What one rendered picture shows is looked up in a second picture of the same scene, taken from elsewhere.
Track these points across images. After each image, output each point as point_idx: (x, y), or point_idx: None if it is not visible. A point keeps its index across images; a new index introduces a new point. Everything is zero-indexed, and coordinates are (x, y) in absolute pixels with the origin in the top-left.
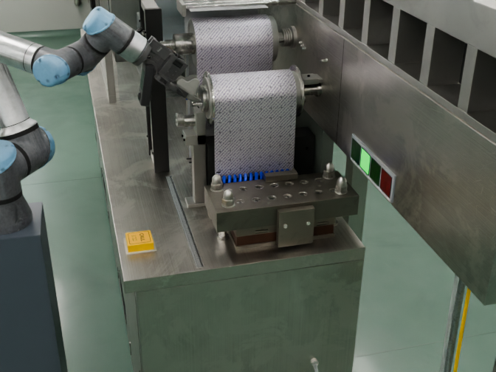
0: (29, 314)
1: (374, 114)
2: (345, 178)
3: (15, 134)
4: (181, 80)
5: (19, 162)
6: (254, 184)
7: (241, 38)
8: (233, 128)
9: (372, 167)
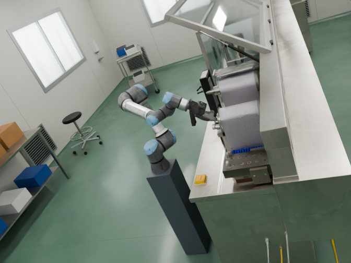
0: (174, 201)
1: None
2: None
3: (158, 136)
4: (205, 114)
5: (159, 147)
6: (245, 154)
7: (240, 85)
8: (232, 130)
9: None
